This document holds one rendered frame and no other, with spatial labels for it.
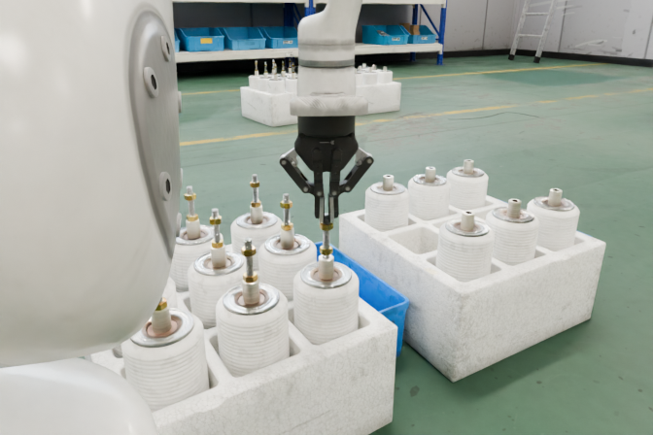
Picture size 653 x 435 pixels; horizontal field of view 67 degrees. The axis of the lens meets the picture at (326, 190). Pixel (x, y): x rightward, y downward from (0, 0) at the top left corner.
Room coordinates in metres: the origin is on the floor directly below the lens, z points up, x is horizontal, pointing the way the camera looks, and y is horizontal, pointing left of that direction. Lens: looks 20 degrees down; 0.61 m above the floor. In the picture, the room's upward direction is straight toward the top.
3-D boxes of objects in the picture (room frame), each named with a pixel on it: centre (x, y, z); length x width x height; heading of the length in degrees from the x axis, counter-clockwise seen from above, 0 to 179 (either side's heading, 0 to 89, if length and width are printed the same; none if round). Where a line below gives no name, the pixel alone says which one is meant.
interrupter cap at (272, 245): (0.73, 0.06, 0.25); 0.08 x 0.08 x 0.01
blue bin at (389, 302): (0.87, -0.03, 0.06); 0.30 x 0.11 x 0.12; 32
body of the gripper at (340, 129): (0.63, 0.00, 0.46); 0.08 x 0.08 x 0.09
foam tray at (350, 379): (0.67, 0.16, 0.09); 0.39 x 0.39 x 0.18; 33
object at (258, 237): (0.83, 0.13, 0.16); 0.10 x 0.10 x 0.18
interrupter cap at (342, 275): (0.63, 0.00, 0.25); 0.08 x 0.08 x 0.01
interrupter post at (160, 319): (0.51, 0.20, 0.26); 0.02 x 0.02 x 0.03
